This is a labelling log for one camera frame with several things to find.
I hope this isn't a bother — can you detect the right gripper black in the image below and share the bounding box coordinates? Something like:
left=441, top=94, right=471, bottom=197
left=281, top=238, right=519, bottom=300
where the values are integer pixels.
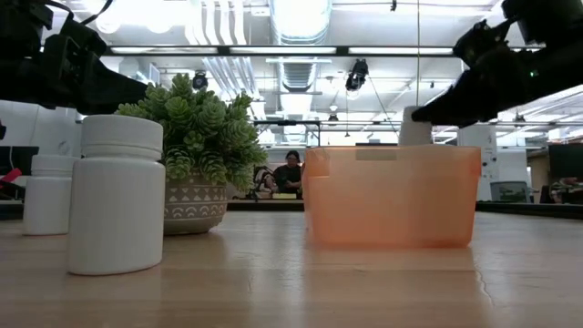
left=412, top=21, right=583, bottom=128

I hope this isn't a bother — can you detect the black distant frame beam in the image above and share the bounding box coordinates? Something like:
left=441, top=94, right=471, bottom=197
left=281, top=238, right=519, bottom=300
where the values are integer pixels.
left=252, top=118, right=583, bottom=128

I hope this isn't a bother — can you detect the green succulent in patterned pot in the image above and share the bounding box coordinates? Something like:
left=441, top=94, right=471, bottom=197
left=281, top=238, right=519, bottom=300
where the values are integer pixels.
left=114, top=72, right=269, bottom=237

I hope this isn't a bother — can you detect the thin hanging cable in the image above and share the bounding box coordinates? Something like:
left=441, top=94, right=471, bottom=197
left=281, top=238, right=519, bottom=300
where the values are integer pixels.
left=414, top=0, right=422, bottom=108

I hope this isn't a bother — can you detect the silver ventilation duct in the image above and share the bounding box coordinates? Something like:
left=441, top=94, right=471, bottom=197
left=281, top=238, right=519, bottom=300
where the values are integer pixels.
left=268, top=0, right=333, bottom=95

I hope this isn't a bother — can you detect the black overhead light beam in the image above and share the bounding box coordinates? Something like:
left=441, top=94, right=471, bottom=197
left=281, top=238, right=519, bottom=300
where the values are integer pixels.
left=102, top=44, right=547, bottom=59

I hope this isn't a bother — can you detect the orange translucent plastic basket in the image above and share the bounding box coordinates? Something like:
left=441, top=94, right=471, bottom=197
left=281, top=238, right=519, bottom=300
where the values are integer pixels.
left=302, top=144, right=483, bottom=251

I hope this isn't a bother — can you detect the black table frame rail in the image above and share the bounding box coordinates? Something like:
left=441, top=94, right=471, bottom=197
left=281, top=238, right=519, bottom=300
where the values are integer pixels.
left=0, top=199, right=583, bottom=220

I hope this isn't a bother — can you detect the black monitor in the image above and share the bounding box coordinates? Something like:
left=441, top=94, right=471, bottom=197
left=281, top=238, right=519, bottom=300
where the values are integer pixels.
left=0, top=145, right=40, bottom=177
left=547, top=143, right=583, bottom=181

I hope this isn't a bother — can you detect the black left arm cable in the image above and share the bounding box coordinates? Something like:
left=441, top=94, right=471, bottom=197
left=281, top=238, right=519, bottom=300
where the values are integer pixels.
left=45, top=0, right=114, bottom=26

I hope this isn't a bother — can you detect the large white pill bottle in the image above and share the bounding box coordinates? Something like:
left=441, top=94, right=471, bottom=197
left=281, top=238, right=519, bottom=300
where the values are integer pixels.
left=66, top=113, right=167, bottom=277

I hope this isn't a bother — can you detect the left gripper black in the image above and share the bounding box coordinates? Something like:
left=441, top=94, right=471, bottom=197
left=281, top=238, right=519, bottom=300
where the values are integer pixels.
left=0, top=18, right=149, bottom=115

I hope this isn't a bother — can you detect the red tool handle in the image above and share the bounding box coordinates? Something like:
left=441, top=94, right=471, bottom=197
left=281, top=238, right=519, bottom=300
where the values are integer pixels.
left=0, top=167, right=23, bottom=190

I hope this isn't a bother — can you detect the person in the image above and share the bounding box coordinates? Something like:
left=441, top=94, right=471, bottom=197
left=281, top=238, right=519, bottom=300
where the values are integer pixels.
left=271, top=149, right=304, bottom=197

